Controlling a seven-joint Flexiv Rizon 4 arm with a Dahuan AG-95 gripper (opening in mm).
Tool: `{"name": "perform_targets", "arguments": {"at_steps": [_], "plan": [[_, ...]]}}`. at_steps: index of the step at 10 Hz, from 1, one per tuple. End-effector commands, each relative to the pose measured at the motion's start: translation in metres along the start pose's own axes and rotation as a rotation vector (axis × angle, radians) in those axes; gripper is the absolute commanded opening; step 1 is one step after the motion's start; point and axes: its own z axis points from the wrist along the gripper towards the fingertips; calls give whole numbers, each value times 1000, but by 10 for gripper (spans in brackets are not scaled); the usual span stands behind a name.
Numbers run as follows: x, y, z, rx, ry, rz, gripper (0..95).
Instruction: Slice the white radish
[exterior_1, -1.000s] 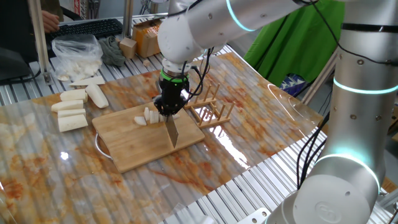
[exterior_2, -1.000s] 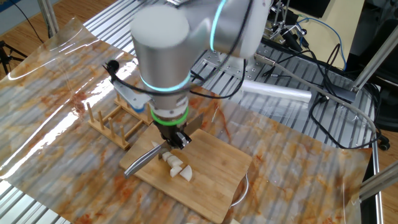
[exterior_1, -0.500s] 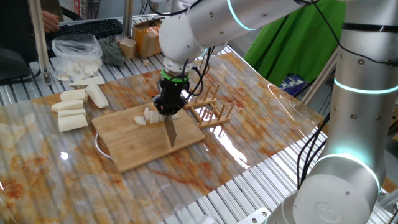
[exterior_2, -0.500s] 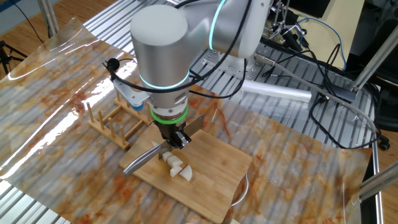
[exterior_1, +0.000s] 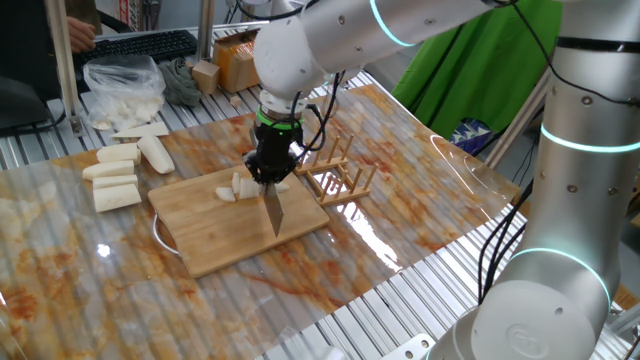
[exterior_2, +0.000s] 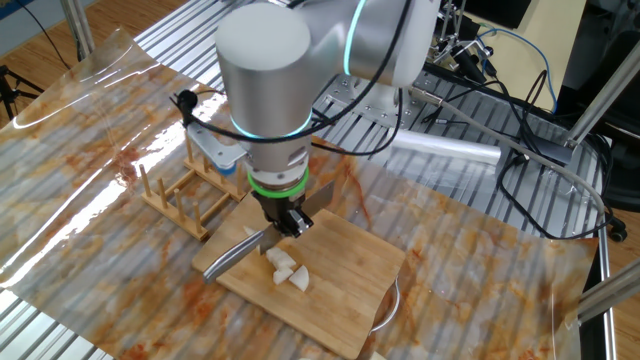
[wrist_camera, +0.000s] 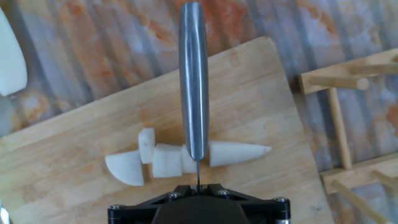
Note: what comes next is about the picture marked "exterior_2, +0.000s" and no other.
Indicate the beige panel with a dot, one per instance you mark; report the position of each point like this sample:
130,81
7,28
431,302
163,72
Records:
520,60

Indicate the black tripod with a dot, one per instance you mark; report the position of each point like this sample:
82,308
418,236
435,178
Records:
7,90

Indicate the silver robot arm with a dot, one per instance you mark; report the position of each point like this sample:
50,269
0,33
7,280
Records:
265,75

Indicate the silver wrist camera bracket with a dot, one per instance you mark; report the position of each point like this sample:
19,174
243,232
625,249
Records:
215,147

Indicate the metal clamp stand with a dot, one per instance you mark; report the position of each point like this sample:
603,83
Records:
460,50

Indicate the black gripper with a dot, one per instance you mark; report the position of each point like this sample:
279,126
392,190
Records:
280,204

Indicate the aluminium frame post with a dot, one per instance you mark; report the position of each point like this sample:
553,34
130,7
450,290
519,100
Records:
77,25
610,292
600,100

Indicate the marble pattern plastic sheet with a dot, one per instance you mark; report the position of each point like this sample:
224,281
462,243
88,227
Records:
475,280

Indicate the steel cleaver knife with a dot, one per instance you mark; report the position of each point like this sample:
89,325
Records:
232,260

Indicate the clear plastic film roll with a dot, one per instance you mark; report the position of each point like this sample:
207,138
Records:
450,147

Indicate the wooden cutting board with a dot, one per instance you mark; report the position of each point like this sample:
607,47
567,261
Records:
350,300

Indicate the small white radish slice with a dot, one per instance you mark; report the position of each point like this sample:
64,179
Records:
301,279

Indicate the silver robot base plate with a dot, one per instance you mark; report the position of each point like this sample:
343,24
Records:
370,105

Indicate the black monitor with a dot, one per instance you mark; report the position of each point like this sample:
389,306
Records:
500,12

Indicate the cut white radish slice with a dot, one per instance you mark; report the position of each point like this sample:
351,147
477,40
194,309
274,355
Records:
273,254
286,261
281,276

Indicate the wooden peg rack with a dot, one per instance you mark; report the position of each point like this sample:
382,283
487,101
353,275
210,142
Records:
175,218

